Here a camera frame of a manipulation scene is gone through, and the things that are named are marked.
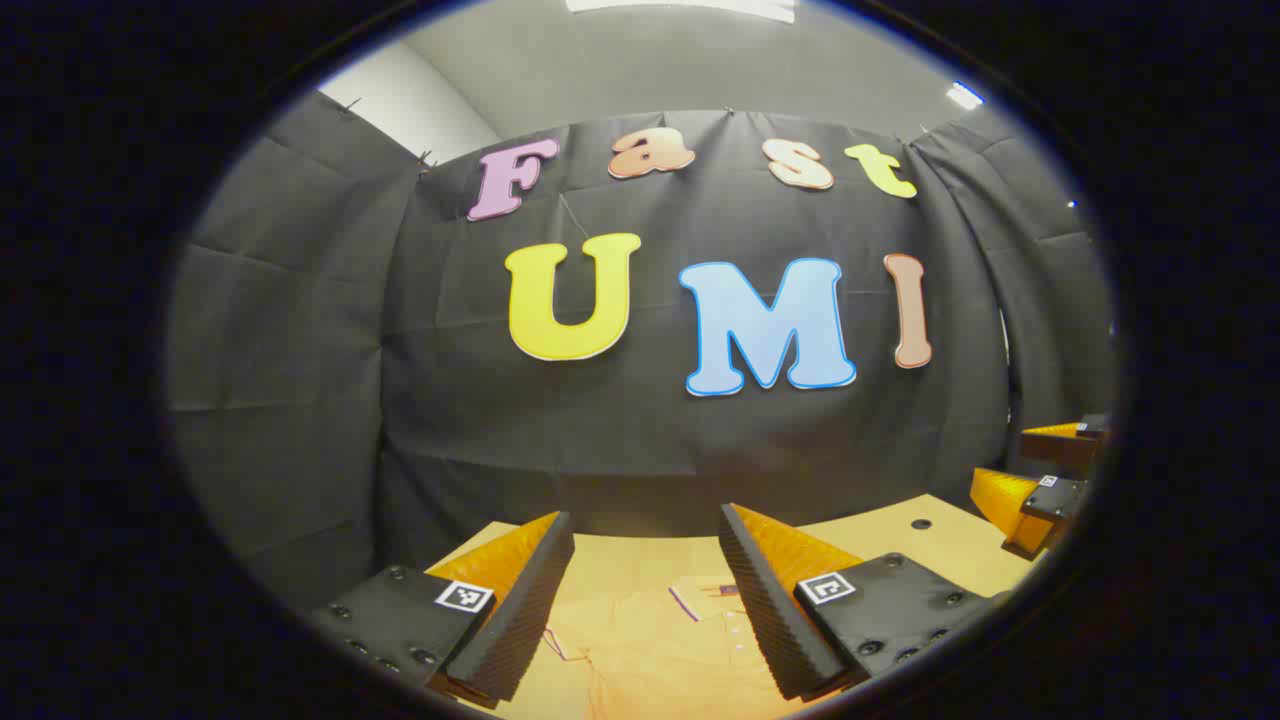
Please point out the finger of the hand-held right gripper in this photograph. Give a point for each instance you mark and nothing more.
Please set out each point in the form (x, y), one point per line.
(1065, 447)
(1050, 500)

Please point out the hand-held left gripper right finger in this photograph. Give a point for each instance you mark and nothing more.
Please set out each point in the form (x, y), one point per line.
(765, 610)

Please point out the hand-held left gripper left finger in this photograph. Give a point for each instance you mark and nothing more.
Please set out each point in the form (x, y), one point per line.
(520, 610)

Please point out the orange T-shirt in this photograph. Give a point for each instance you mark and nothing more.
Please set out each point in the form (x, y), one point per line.
(660, 650)

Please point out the black backdrop cloth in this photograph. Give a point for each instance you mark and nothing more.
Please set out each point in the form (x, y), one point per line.
(620, 430)

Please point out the small ceiling light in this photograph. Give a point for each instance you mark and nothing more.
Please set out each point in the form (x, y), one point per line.
(964, 96)

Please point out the long ceiling light panel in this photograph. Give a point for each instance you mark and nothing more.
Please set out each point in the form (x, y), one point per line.
(680, 6)

